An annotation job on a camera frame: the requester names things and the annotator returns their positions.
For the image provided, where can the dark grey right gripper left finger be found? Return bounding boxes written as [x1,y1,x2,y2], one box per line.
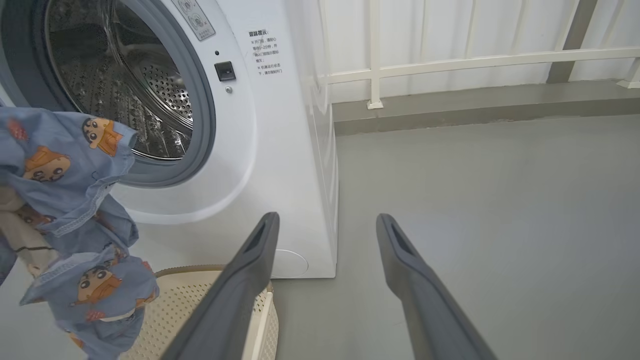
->
[160,211,281,360]

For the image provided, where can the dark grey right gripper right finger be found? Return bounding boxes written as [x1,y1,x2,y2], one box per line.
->
[376,213,498,360]

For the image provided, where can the blue cartoon print garment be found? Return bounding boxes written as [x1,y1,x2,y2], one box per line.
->
[0,107,161,360]

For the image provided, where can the cream coloured garment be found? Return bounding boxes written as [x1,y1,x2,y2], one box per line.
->
[0,187,58,278]

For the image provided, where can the cream perforated laundry basket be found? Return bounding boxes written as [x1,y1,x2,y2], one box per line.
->
[120,265,280,360]

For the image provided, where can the white front-load washing machine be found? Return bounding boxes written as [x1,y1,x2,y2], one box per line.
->
[0,0,341,281]

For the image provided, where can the white metal railing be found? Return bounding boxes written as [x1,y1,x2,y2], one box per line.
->
[315,0,640,111]

